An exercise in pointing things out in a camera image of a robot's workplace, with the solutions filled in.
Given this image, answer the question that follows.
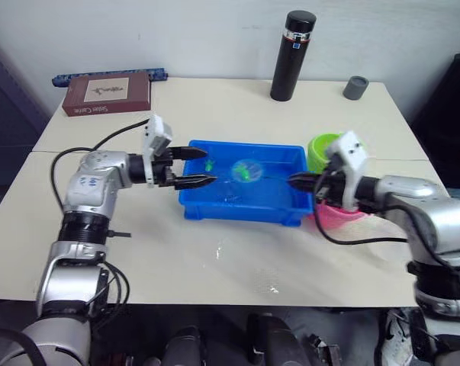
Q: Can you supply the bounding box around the brown book box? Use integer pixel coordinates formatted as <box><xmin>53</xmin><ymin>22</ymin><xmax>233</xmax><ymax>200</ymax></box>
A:
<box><xmin>61</xmin><ymin>72</ymin><xmax>153</xmax><ymax>118</ymax></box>

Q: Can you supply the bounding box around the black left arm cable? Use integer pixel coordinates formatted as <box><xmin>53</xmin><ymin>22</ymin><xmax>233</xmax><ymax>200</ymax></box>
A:
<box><xmin>50</xmin><ymin>118</ymin><xmax>151</xmax><ymax>211</ymax></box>

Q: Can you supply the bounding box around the black thermos bottle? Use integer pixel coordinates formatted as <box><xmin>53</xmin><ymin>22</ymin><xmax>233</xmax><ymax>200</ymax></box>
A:
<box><xmin>269</xmin><ymin>10</ymin><xmax>317</xmax><ymax>103</ymax></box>

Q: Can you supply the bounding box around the pink plastic bucket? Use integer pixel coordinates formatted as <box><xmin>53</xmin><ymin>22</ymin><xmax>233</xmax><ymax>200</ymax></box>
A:
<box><xmin>304</xmin><ymin>203</ymin><xmax>372</xmax><ymax>230</ymax></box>

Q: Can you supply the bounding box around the dark rounded shape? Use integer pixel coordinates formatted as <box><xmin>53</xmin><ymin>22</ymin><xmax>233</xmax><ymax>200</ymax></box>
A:
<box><xmin>162</xmin><ymin>325</ymin><xmax>208</xmax><ymax>366</ymax></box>

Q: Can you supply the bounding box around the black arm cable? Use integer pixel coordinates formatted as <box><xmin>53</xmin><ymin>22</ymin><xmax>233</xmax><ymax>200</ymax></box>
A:
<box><xmin>313</xmin><ymin>178</ymin><xmax>460</xmax><ymax>294</ymax></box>
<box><xmin>50</xmin><ymin>118</ymin><xmax>151</xmax><ymax>211</ymax></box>

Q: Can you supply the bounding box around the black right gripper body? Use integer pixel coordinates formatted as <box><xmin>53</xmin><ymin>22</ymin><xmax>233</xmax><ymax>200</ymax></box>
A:
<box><xmin>311</xmin><ymin>167</ymin><xmax>348</xmax><ymax>209</ymax></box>

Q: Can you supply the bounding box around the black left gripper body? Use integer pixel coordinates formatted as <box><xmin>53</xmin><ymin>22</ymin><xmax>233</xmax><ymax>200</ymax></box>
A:
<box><xmin>150</xmin><ymin>146</ymin><xmax>185</xmax><ymax>191</ymax></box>

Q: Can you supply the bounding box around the blue plastic tub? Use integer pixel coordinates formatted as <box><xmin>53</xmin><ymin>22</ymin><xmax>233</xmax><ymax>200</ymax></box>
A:
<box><xmin>178</xmin><ymin>139</ymin><xmax>314</xmax><ymax>228</ymax></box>

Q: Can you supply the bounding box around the green plastic bucket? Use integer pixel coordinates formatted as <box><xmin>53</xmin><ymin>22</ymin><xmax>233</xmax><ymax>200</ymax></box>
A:
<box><xmin>307</xmin><ymin>131</ymin><xmax>368</xmax><ymax>177</ymax></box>

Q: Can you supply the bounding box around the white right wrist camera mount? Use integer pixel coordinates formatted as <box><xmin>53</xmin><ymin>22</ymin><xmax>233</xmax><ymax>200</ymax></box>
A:
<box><xmin>325</xmin><ymin>130</ymin><xmax>369</xmax><ymax>213</ymax></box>

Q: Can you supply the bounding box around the white shoe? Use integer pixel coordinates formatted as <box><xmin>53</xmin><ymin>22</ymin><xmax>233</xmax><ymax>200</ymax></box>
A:
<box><xmin>376</xmin><ymin>307</ymin><xmax>420</xmax><ymax>361</ymax></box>

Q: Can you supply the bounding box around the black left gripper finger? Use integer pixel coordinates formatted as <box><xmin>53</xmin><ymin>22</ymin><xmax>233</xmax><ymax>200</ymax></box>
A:
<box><xmin>173</xmin><ymin>174</ymin><xmax>217</xmax><ymax>191</ymax></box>
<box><xmin>175</xmin><ymin>146</ymin><xmax>208</xmax><ymax>162</ymax></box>

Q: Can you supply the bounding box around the grey cup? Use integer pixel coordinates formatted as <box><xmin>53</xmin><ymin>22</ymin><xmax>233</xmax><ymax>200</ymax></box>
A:
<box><xmin>342</xmin><ymin>75</ymin><xmax>370</xmax><ymax>102</ymax></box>

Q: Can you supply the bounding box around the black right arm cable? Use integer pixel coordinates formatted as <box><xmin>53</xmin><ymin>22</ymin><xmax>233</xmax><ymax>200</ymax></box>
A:
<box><xmin>313</xmin><ymin>178</ymin><xmax>460</xmax><ymax>294</ymax></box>

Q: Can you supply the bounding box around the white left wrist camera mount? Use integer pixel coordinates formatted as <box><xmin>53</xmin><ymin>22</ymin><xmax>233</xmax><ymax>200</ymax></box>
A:
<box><xmin>142</xmin><ymin>114</ymin><xmax>175</xmax><ymax>189</ymax></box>

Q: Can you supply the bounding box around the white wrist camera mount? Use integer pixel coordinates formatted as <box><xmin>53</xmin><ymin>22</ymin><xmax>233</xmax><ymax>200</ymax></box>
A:
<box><xmin>325</xmin><ymin>130</ymin><xmax>369</xmax><ymax>213</ymax></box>
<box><xmin>142</xmin><ymin>114</ymin><xmax>175</xmax><ymax>189</ymax></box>

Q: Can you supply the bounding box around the small round fishing net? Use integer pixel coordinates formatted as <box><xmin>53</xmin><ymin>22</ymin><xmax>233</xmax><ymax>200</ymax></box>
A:
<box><xmin>230</xmin><ymin>157</ymin><xmax>294</xmax><ymax>185</ymax></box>

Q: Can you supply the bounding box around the blue patterned stick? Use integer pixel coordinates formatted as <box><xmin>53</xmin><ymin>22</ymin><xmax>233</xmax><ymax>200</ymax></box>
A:
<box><xmin>50</xmin><ymin>66</ymin><xmax>168</xmax><ymax>88</ymax></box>

